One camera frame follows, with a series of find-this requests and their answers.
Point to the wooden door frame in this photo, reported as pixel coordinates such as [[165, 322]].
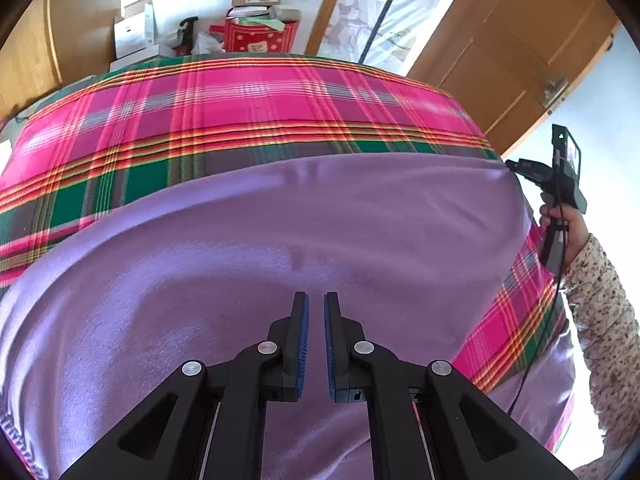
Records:
[[327, 5]]

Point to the plaid bed sheet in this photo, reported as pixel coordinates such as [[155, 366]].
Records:
[[250, 110]]

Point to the grey package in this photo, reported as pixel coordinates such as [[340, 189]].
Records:
[[286, 14]]

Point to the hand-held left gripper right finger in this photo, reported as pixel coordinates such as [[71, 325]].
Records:
[[330, 345]]

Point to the printed door curtain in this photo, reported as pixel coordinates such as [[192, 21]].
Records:
[[390, 10]]

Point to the white box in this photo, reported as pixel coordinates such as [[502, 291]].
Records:
[[135, 30]]

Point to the person's right hand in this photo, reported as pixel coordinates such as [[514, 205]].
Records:
[[576, 230]]

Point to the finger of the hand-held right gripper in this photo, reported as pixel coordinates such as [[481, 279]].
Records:
[[530, 169]]

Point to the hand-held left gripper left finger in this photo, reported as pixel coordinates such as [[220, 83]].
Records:
[[301, 345]]

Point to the person's right forearm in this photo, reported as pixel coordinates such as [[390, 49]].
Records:
[[605, 320]]

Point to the wooden door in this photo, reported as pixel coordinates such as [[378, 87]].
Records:
[[510, 35]]

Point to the small black object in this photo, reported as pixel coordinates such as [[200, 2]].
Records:
[[189, 32]]

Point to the purple fleece pants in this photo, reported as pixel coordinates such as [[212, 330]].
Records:
[[250, 260]]

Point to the wooden wardrobe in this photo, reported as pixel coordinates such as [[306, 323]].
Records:
[[60, 25]]

